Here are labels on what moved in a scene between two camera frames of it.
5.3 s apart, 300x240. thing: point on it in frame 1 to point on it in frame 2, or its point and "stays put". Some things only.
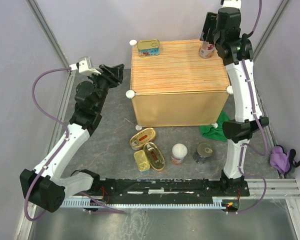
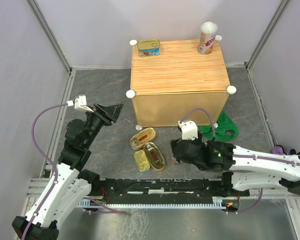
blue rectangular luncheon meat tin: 148,47 stays put
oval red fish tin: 138,140 stays put
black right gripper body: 216,36 to 196,142
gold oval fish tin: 154,157 stays put
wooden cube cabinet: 178,87 stays put
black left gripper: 115,73 to 111,113
